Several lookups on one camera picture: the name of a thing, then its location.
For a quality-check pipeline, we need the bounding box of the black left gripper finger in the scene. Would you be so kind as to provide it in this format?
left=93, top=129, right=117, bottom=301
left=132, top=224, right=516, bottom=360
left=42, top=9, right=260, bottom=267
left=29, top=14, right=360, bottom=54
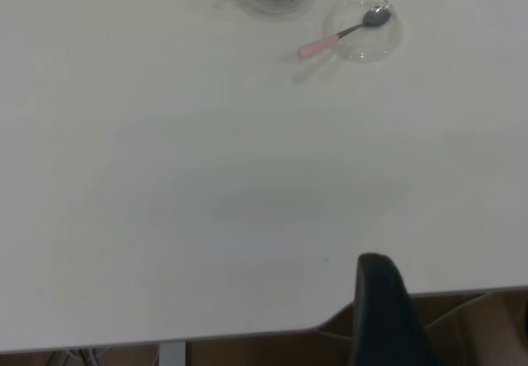
left=350, top=252, right=441, bottom=366

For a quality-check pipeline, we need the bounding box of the grey cable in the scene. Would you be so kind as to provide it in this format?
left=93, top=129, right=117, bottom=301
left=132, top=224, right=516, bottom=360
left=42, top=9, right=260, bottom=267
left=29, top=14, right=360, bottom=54
left=77, top=348, right=100, bottom=366

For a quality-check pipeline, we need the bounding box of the clear round glass lid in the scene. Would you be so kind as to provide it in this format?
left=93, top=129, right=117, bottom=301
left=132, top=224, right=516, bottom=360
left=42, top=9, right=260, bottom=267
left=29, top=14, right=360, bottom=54
left=321, top=0, right=404, bottom=65

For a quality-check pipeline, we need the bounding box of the white table leg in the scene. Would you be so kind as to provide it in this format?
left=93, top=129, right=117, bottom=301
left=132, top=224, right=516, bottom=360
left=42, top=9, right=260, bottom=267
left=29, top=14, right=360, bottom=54
left=158, top=340, right=187, bottom=366

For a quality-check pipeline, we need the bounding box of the pink-handled metal spoon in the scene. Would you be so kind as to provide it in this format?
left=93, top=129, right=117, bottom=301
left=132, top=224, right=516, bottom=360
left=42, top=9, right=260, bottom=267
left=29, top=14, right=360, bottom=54
left=297, top=7, right=393, bottom=59

